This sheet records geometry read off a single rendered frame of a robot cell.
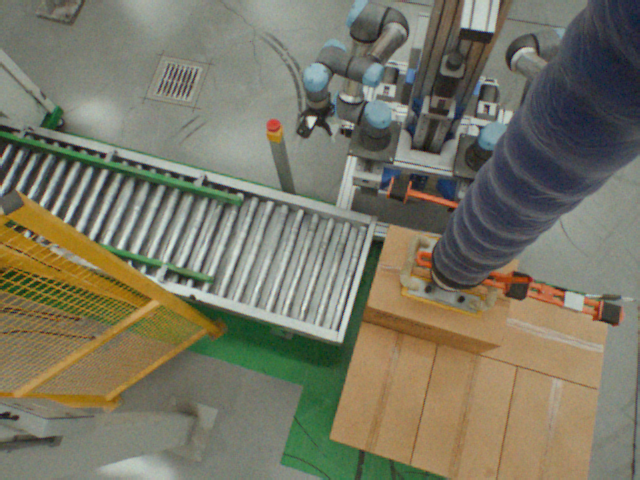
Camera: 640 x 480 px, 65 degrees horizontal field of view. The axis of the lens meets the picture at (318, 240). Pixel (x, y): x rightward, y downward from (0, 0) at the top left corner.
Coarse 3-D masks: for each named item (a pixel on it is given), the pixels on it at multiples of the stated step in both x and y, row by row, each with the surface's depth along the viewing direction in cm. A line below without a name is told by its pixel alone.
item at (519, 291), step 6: (510, 276) 198; (516, 276) 199; (522, 276) 199; (528, 276) 198; (504, 282) 203; (510, 282) 197; (516, 282) 198; (522, 282) 198; (528, 282) 197; (510, 288) 197; (516, 288) 197; (522, 288) 197; (528, 288) 196; (504, 294) 201; (510, 294) 196; (516, 294) 196; (522, 294) 197; (528, 294) 195; (522, 300) 198
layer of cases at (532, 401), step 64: (512, 320) 258; (576, 320) 257; (384, 384) 251; (448, 384) 250; (512, 384) 249; (576, 384) 248; (384, 448) 242; (448, 448) 241; (512, 448) 240; (576, 448) 239
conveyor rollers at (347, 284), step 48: (0, 192) 291; (48, 192) 290; (96, 192) 289; (144, 192) 288; (144, 240) 280; (192, 240) 278; (240, 240) 276; (288, 240) 276; (240, 288) 268; (288, 288) 269
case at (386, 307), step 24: (384, 240) 232; (408, 240) 232; (384, 264) 229; (384, 288) 225; (480, 288) 224; (384, 312) 225; (408, 312) 222; (432, 312) 221; (456, 312) 221; (504, 312) 220; (432, 336) 243; (456, 336) 225; (480, 336) 217
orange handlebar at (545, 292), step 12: (444, 204) 210; (456, 204) 210; (420, 252) 204; (420, 264) 203; (492, 276) 201; (504, 276) 200; (504, 288) 199; (540, 288) 198; (552, 288) 197; (540, 300) 198; (552, 300) 196; (588, 300) 196; (588, 312) 194
